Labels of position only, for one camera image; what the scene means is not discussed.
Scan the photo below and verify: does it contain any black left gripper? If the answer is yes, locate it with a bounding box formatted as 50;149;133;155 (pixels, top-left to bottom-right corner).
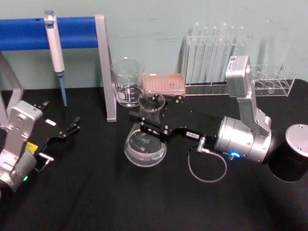
26;101;81;155

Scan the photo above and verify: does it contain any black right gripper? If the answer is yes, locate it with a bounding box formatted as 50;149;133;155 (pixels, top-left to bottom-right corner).
128;94;226;146

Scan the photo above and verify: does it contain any clear glass conical flask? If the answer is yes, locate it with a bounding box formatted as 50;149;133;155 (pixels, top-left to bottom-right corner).
124;92;167;167

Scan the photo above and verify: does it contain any pink pipette tip box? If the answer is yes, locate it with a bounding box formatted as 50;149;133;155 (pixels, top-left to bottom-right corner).
141;73;187;97

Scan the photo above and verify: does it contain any clear glass beaker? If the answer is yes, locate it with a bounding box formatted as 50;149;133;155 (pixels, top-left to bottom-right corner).
110;57;146;108

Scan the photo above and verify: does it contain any tall clear test tube rack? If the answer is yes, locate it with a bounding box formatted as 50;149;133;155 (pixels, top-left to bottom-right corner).
179;21;251;96

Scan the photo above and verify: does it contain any white and blue pipette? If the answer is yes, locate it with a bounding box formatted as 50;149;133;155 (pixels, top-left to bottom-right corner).
44;9;69;107

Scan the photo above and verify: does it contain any clear glass test tube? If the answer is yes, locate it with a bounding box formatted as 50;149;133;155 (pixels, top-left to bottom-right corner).
216;22;230;84
191;21;202;83
225;25;237;82
198;26;210;84
206;26;218;84

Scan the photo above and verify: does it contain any black table cloth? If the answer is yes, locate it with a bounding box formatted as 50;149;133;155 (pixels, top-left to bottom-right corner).
0;78;308;231

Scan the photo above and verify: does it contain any low clear acrylic tube rack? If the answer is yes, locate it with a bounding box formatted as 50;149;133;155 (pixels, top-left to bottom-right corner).
250;63;296;97

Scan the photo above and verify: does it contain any blue bar grey frame stand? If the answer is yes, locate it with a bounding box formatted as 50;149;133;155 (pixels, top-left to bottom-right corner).
0;14;119;128

